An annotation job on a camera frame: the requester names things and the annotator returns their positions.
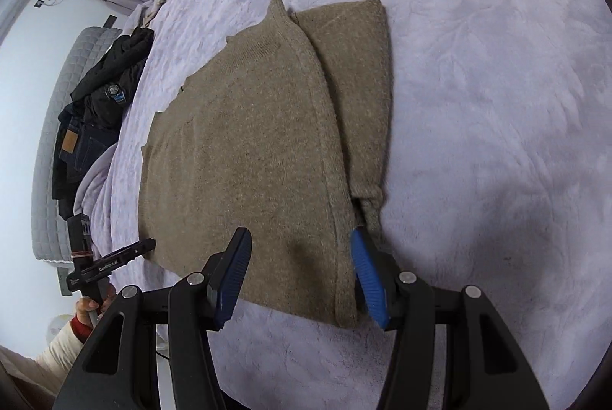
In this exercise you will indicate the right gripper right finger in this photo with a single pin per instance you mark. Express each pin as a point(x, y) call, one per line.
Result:
point(485, 367)

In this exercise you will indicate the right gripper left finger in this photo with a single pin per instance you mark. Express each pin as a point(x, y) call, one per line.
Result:
point(116, 369)

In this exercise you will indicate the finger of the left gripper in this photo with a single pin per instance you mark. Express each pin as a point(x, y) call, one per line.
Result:
point(117, 259)

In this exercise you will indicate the olive brown knit sweater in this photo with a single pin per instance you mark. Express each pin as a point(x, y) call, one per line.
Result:
point(284, 132)

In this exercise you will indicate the cream sleeve left forearm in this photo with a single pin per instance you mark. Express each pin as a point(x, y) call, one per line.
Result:
point(33, 383)

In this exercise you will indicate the person's left hand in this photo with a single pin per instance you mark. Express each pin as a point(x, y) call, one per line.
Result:
point(86, 307)

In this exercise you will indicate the grey quilted headboard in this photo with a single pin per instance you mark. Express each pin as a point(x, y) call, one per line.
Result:
point(48, 229)

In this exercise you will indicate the dark blue jeans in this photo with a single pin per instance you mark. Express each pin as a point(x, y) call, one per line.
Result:
point(79, 144)

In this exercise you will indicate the black jacket pile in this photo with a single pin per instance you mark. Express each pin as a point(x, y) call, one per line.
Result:
point(103, 96)

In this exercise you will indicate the white beige cloth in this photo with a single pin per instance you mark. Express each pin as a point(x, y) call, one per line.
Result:
point(148, 12)

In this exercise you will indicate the lavender plush bed blanket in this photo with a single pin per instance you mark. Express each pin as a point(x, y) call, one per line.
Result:
point(499, 172)

